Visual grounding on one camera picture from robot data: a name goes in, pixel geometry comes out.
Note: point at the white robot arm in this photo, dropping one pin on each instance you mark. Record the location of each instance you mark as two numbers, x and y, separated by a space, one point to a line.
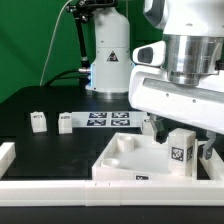
178 75

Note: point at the white obstacle fence front bar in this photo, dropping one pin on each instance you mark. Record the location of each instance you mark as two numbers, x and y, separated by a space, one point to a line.
111 193

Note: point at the white square tabletop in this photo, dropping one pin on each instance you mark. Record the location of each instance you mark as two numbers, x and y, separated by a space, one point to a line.
136 157

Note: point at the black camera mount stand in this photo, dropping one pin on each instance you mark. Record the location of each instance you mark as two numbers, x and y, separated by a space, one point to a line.
82 12

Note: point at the white obstacle fence right bar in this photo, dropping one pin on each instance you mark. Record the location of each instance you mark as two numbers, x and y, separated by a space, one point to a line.
211 169

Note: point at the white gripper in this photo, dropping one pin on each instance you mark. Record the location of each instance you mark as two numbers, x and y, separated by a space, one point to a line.
150 91

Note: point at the white obstacle fence left bar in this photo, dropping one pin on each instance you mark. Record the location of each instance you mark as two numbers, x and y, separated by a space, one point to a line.
7 156

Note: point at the white obstacle fence bar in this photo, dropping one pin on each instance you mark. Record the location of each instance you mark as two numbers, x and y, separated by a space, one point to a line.
7 156
211 169
111 193

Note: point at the white marker tag sheet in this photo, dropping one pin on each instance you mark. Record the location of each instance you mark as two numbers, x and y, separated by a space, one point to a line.
117 119

